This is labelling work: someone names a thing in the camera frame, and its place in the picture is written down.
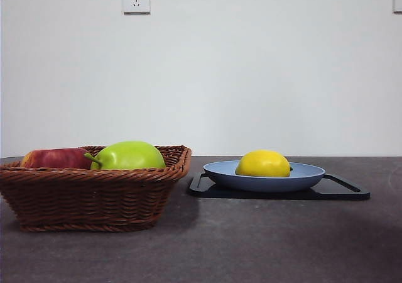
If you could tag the dark rectangular cutting board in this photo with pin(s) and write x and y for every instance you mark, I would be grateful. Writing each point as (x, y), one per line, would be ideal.
(337, 192)

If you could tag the yellow lemon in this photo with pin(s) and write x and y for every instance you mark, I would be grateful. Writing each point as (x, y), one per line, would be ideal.
(262, 163)

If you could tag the red apple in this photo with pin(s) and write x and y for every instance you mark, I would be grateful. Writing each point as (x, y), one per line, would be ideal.
(51, 158)

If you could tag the green apple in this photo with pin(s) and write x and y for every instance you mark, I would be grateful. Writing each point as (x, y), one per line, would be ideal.
(132, 155)

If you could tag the blue round plate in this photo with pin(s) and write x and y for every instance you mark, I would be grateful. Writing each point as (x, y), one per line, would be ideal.
(265, 184)

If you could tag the brown woven wicker basket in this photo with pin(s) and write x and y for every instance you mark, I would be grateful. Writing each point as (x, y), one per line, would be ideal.
(94, 198)

